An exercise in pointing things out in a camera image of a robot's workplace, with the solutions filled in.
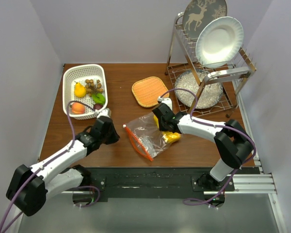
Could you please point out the white scalloped plate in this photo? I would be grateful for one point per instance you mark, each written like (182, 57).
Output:
(219, 42)

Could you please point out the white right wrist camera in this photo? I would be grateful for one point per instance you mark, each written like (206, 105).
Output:
(166, 101)

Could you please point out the metal dish rack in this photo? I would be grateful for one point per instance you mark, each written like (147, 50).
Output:
(233, 75)

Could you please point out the brown fake longan bunch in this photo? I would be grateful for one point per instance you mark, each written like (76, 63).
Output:
(93, 86)

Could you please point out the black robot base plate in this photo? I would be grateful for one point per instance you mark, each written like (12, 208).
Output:
(150, 183)

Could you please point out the dark purple fake fruit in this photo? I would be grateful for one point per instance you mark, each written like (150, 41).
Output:
(97, 106)

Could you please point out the orange fake peach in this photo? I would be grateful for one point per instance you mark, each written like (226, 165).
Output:
(77, 108)

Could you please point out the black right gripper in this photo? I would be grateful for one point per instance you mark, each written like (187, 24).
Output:
(161, 127)

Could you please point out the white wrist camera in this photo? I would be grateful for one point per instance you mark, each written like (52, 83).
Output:
(102, 113)
(166, 101)

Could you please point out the white plastic basket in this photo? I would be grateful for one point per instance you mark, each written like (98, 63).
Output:
(80, 74)

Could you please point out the yellow fake pear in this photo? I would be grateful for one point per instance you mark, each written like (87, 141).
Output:
(80, 90)

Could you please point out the woven bamboo tray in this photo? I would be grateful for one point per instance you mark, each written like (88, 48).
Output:
(147, 91)

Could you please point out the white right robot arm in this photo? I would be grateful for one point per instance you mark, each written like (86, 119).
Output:
(233, 143)

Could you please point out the clear zip top bag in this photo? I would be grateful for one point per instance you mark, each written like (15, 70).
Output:
(141, 132)

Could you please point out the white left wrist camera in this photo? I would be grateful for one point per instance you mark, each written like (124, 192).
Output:
(102, 113)

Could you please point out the grey deer plate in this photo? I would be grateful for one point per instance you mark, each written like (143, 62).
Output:
(199, 13)

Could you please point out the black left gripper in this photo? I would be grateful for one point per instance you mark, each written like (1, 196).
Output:
(115, 137)

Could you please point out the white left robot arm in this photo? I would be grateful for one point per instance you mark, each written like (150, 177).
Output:
(31, 187)

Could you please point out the green fake pepper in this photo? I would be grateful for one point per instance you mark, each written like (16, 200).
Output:
(98, 98)

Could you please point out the yellow fake bell pepper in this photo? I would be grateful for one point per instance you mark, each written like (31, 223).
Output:
(165, 137)

